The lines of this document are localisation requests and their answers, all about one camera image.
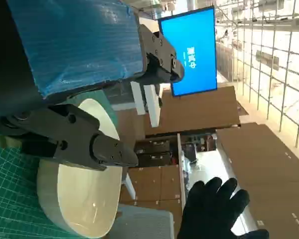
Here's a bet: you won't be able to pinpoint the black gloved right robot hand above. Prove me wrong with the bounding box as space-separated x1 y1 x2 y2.
176 177 270 239

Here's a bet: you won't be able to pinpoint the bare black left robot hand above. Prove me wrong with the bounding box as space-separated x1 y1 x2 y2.
0 0 185 172

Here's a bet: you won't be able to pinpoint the white plate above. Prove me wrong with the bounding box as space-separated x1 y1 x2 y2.
37 98 124 239

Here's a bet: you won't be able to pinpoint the stacked cardboard boxes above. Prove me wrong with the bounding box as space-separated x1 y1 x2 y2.
119 164 188 220

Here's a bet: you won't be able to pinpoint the grey chair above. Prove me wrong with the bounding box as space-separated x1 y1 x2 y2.
117 171 175 239

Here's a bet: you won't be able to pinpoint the brown cardboard sheet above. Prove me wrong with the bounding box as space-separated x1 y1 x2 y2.
144 86 241 136
216 121 299 239

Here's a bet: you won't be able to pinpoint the black case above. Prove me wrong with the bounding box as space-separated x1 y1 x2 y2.
135 139 178 167

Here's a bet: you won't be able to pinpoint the white stand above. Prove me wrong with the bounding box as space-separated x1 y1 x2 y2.
130 81 163 128

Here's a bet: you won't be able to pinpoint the blue monitor screen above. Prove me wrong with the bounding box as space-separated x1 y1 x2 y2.
157 5 218 98

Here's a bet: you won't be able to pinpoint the green cutting mat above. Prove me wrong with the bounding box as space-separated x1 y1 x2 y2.
0 83 119 239

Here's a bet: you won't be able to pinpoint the metal grid frame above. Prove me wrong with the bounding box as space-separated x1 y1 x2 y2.
214 0 299 141

